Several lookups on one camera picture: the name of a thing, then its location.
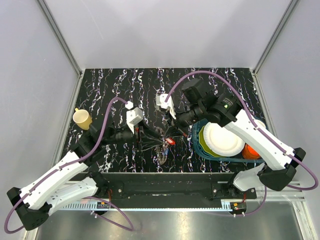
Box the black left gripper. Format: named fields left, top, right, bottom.
left=102, top=120, right=164, bottom=152

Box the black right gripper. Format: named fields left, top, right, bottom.
left=163, top=102, right=205, bottom=138

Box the red plastic key tag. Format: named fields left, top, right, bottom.
left=165, top=137, right=176, bottom=146

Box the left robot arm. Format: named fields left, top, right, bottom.
left=4, top=122, right=163, bottom=234

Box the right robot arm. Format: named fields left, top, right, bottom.
left=156, top=79, right=306, bottom=199

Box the teal plastic dish basket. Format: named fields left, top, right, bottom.
left=192, top=119, right=264, bottom=164

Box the yellow-green plate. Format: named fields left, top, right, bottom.
left=198, top=134, right=215, bottom=156

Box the white plate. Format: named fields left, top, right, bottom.
left=202, top=122, right=245, bottom=157

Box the yellow mug on table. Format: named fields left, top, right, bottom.
left=72, top=108, right=93, bottom=131

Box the orange cup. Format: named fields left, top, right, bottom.
left=241, top=143, right=261, bottom=160

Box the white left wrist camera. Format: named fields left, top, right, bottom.
left=125, top=101, right=144, bottom=134

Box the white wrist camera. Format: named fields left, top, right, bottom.
left=125, top=101, right=144, bottom=134
left=155, top=93, right=177, bottom=120

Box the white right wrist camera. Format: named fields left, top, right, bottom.
left=155, top=93, right=177, bottom=120

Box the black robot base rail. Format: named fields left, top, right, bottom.
left=101, top=172, right=259, bottom=208

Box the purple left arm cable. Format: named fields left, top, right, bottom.
left=4, top=96, right=136, bottom=235

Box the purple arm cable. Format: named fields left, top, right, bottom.
left=4, top=96, right=136, bottom=235
left=164, top=70, right=319, bottom=217

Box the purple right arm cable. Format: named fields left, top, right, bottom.
left=164, top=70, right=319, bottom=217

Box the left aluminium frame post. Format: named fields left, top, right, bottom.
left=35, top=0, right=83, bottom=77

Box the aluminium frame post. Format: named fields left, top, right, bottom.
left=35, top=0, right=83, bottom=77
left=252, top=0, right=300, bottom=75

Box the right aluminium frame post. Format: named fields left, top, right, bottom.
left=252, top=0, right=300, bottom=75

